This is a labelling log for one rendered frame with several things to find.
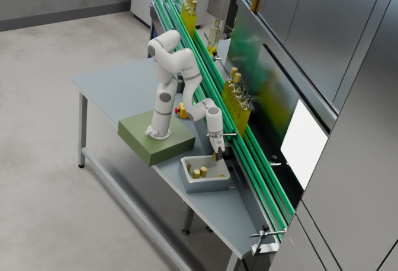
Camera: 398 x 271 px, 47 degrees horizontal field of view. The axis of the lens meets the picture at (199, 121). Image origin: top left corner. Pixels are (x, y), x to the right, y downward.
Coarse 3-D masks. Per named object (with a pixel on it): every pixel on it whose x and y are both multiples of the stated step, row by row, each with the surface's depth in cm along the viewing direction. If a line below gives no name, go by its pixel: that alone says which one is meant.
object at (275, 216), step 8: (200, 56) 296; (216, 88) 269; (224, 104) 257; (232, 120) 246; (232, 136) 245; (240, 136) 236; (240, 144) 235; (240, 152) 235; (248, 152) 227; (248, 160) 226; (248, 168) 226; (256, 168) 218; (256, 176) 217; (256, 184) 218; (264, 184) 210; (264, 192) 210; (264, 200) 210; (272, 200) 203; (272, 208) 202; (272, 216) 203; (280, 216) 196; (280, 224) 196
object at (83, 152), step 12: (84, 96) 295; (84, 108) 301; (84, 120) 307; (84, 132) 314; (84, 144) 320; (84, 156) 327; (96, 168) 311; (108, 180) 301; (120, 192) 294; (132, 204) 288; (144, 216) 282; (156, 240) 273; (168, 252) 266; (180, 264) 259; (228, 264) 221
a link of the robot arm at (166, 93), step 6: (174, 78) 235; (162, 84) 228; (168, 84) 228; (174, 84) 231; (162, 90) 225; (168, 90) 225; (174, 90) 228; (156, 96) 229; (162, 96) 226; (168, 96) 226; (174, 96) 228; (156, 102) 231; (162, 102) 229; (168, 102) 229; (156, 108) 233; (162, 108) 231; (168, 108) 232; (162, 114) 234
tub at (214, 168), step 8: (184, 160) 234; (192, 160) 236; (200, 160) 238; (208, 160) 239; (184, 168) 228; (192, 168) 239; (200, 168) 240; (208, 168) 241; (216, 168) 243; (224, 168) 234; (200, 176) 236; (208, 176) 237; (216, 176) 238
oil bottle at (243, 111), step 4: (240, 104) 238; (244, 104) 237; (240, 108) 238; (244, 108) 236; (248, 108) 237; (236, 112) 243; (240, 112) 238; (244, 112) 238; (248, 112) 238; (236, 116) 243; (240, 116) 239; (244, 116) 239; (248, 116) 240; (236, 120) 243; (240, 120) 241; (244, 120) 241; (236, 124) 243; (240, 124) 242; (244, 124) 243; (240, 128) 244; (244, 128) 245; (240, 132) 246; (244, 132) 247
